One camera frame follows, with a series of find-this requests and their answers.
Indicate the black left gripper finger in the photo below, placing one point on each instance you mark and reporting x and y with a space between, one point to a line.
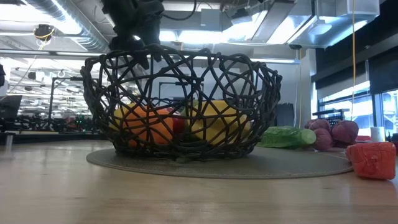
143 59
157 51

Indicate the small yellow fruit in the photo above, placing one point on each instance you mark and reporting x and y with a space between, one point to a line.
119 113

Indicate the orange fruit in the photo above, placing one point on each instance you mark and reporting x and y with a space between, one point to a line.
155 130

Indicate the yellow banana bunch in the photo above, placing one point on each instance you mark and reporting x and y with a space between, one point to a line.
217 124

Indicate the green romaine lettuce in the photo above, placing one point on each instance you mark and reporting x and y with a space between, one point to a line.
289 137

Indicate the large purple fruit bunch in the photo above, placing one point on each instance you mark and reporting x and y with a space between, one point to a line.
345 132

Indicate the dark woven wicker basket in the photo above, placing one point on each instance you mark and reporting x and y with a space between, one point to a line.
186 152

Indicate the grey round placemat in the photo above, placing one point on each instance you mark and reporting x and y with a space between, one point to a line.
233 168

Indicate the dark monitor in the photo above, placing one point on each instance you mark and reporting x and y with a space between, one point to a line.
11 107

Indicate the dark grey panel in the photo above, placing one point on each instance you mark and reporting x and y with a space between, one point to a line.
284 115

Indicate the black plastic crate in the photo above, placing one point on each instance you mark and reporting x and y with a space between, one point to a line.
334 117

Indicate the red bin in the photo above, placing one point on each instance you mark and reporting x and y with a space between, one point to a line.
363 138

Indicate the white paper cup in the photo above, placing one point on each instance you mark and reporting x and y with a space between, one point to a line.
377 134

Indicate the wide silver ventilation duct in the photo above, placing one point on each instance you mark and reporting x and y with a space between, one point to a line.
77 28

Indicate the black metal stand frame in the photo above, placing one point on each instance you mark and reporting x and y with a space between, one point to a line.
51 99

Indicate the small silver post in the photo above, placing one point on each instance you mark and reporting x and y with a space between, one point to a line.
8 143

